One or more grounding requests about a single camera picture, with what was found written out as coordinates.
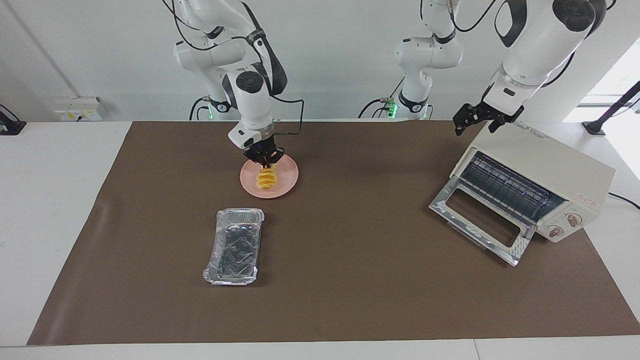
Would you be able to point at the cream toaster oven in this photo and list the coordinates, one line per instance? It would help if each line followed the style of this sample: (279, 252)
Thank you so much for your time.
(550, 160)

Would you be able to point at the pink round plate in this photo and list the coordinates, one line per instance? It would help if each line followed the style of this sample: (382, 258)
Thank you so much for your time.
(288, 180)

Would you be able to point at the round oven knob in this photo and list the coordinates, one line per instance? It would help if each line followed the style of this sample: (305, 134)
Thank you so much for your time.
(556, 231)
(573, 219)

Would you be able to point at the white wall socket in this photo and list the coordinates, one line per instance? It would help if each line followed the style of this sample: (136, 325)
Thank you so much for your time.
(77, 110)

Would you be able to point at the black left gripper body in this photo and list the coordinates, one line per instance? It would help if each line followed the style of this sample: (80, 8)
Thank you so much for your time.
(480, 112)

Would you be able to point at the black table clamp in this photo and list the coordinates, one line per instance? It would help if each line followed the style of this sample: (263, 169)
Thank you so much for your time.
(10, 127)

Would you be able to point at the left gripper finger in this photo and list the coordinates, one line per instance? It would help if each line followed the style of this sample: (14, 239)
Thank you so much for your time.
(494, 126)
(458, 130)

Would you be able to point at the black stand with pole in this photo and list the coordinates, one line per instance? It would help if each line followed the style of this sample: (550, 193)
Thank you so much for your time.
(595, 127)

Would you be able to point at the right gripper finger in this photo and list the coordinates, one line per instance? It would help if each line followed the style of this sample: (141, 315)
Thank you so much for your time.
(272, 162)
(263, 162)

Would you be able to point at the brown table mat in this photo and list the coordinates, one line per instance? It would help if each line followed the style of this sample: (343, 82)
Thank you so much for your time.
(350, 280)

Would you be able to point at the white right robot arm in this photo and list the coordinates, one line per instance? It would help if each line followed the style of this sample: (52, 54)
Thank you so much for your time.
(252, 110)

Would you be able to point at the aluminium foil baking tray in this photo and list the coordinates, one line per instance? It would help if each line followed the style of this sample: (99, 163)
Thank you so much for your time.
(235, 250)

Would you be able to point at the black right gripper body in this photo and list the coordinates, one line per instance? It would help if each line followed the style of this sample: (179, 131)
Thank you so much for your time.
(264, 151)

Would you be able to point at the yellow sliced bread loaf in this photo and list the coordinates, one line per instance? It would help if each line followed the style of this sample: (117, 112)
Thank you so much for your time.
(266, 180)

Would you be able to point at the glass oven door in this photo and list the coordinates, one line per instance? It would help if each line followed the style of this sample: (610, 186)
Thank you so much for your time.
(450, 212)

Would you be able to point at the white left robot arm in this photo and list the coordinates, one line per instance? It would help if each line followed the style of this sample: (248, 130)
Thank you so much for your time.
(540, 45)

